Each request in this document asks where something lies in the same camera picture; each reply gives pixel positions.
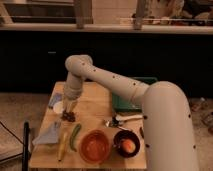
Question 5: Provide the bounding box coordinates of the orange fruit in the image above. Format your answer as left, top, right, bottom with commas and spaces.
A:
121, 139, 136, 153

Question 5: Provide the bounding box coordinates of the orange plastic bowl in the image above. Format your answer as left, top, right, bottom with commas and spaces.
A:
79, 130, 111, 164

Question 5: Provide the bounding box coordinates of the white paper cup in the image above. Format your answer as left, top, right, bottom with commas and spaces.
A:
53, 101, 63, 114

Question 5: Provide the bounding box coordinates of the green plastic tray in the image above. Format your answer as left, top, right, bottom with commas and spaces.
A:
111, 77, 158, 112

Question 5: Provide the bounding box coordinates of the white spoon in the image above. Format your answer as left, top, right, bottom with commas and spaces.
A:
115, 115, 143, 121

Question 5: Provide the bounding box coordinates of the yellow corn cob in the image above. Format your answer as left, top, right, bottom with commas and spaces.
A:
57, 132, 68, 162

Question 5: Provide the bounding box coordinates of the dark red grape bunch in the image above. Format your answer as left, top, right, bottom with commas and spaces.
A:
62, 112, 75, 122

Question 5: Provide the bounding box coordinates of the dark bowl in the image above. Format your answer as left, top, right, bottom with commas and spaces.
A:
113, 130, 140, 158

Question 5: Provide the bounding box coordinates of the black pole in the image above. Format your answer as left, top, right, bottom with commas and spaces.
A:
22, 122, 30, 171

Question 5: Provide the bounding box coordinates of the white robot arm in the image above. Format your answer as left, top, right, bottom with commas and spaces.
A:
63, 55, 199, 171

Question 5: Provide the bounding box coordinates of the green chili pepper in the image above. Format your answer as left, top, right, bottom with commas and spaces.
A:
69, 123, 82, 152

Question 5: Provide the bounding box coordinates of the light blue cloth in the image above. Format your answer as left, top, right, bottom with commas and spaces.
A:
32, 121, 61, 145

